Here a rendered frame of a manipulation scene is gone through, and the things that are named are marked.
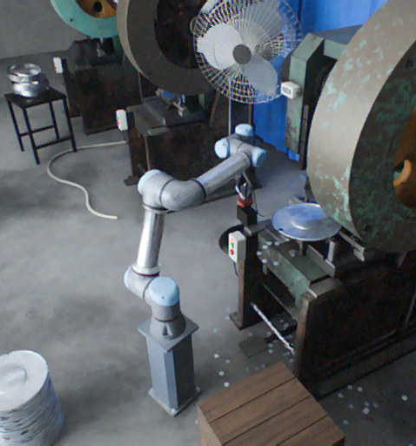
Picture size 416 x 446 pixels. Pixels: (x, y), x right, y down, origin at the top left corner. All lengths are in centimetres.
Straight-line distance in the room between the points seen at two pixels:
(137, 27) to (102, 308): 159
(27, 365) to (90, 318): 67
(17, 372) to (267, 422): 103
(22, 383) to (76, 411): 37
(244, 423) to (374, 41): 133
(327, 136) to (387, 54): 25
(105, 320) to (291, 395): 121
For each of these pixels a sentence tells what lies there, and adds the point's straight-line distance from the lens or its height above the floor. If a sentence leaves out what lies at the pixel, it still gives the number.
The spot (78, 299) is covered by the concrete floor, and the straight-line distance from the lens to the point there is 289.
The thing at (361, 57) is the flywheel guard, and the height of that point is 158.
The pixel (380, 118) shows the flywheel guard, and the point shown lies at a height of 146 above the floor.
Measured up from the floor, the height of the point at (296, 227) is 79.
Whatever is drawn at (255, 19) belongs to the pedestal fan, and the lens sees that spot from 244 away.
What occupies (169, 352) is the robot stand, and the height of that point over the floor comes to 44.
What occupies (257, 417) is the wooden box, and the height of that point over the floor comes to 35.
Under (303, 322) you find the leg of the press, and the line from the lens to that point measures 199.
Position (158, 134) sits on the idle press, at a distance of 325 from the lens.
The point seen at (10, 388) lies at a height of 34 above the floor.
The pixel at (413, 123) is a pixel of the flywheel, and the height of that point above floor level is 137.
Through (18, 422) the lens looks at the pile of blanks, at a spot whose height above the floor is 25.
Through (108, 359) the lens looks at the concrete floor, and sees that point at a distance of 254.
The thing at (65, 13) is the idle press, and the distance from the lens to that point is 446.
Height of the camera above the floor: 192
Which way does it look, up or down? 35 degrees down
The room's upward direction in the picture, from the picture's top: 1 degrees counter-clockwise
